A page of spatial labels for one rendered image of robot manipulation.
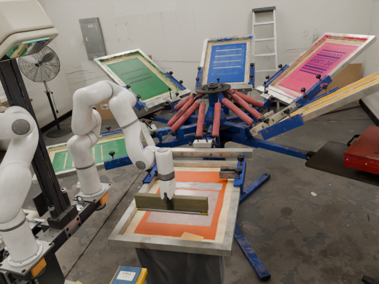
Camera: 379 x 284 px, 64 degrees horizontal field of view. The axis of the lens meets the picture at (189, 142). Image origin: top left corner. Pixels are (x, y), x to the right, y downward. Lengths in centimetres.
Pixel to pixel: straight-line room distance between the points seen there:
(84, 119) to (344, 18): 499
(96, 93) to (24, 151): 36
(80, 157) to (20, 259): 48
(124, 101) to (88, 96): 15
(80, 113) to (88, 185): 38
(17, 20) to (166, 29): 497
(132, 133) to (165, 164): 19
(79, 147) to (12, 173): 43
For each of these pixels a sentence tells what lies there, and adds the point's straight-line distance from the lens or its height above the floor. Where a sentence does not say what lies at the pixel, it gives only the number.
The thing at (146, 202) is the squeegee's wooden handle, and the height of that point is 111.
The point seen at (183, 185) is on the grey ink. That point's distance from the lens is 185.
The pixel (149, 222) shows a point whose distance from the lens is 163.
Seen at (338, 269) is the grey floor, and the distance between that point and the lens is 274.
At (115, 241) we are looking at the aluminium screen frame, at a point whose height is 98.
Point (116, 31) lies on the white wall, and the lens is 638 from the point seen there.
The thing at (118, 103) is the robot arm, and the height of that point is 161.
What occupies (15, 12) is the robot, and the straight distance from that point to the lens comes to 115.
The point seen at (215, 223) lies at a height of 95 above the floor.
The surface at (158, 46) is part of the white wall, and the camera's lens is 609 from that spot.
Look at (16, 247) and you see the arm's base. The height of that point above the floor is 121.
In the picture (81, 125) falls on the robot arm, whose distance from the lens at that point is 143.
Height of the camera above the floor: 195
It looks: 24 degrees down
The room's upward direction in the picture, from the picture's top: 7 degrees counter-clockwise
